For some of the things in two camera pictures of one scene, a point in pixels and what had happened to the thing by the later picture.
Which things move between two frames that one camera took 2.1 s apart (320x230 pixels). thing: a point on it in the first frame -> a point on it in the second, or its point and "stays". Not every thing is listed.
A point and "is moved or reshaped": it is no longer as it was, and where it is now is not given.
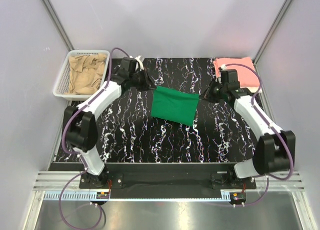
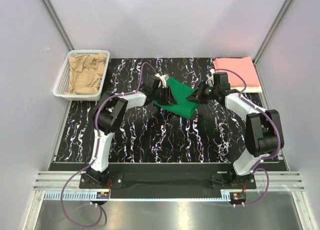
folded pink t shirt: (247, 77) stays
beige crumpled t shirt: (85, 72) stays
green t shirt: (171, 105) is moved or reshaped
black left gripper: (146, 80) -> (164, 95)
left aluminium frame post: (56, 19) stays
